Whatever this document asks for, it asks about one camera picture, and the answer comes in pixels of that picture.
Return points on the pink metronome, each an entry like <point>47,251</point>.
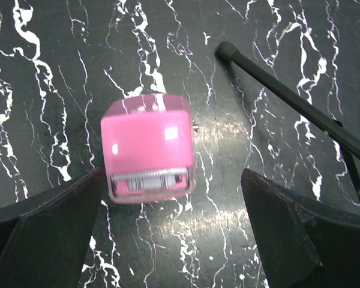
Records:
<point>148,148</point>

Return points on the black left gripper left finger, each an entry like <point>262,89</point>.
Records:
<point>44,239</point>

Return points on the black folding music stand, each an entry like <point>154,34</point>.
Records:
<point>349,144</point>

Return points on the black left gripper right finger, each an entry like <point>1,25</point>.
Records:
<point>301,242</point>

